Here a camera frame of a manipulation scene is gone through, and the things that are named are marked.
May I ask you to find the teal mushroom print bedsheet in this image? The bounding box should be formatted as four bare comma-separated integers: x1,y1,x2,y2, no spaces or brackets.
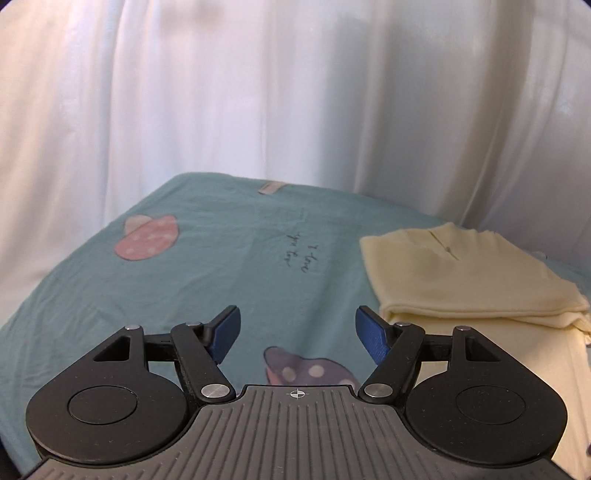
0,172,591,471

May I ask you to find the cream knit sweater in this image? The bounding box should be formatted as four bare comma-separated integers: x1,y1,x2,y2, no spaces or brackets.
360,223,590,479

